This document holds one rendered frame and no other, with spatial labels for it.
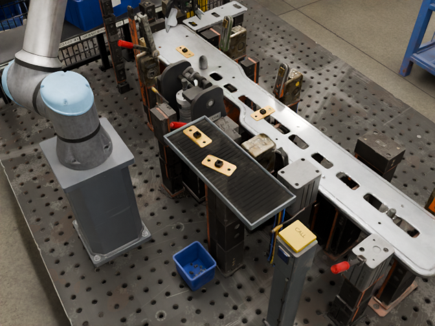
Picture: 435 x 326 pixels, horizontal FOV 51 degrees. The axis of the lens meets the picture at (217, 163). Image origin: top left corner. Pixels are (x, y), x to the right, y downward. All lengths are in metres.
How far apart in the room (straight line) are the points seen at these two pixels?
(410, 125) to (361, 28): 2.11
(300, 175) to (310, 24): 2.93
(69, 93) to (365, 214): 0.83
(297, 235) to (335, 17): 3.32
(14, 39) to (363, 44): 2.68
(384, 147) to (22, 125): 1.47
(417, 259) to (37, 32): 1.10
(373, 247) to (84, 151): 0.77
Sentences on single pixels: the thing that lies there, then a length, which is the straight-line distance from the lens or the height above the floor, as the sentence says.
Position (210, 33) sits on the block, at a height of 0.98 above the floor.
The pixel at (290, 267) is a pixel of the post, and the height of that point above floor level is 1.09.
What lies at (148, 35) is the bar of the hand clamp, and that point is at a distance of 1.68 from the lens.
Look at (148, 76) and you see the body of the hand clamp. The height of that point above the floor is 0.98.
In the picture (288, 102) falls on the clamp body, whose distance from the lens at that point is 1.67.
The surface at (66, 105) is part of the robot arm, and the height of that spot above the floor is 1.31.
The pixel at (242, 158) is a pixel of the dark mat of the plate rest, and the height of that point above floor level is 1.16.
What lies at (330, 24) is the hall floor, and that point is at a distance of 4.09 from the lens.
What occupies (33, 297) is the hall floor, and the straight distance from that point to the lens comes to 2.41.
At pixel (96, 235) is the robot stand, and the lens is 1.45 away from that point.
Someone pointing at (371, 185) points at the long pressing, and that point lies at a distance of 1.37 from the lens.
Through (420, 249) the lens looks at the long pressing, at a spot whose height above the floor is 1.00.
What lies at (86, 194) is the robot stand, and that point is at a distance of 1.30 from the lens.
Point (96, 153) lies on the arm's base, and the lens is 1.25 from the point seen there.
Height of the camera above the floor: 2.00
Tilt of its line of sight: 47 degrees down
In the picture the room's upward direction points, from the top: 1 degrees counter-clockwise
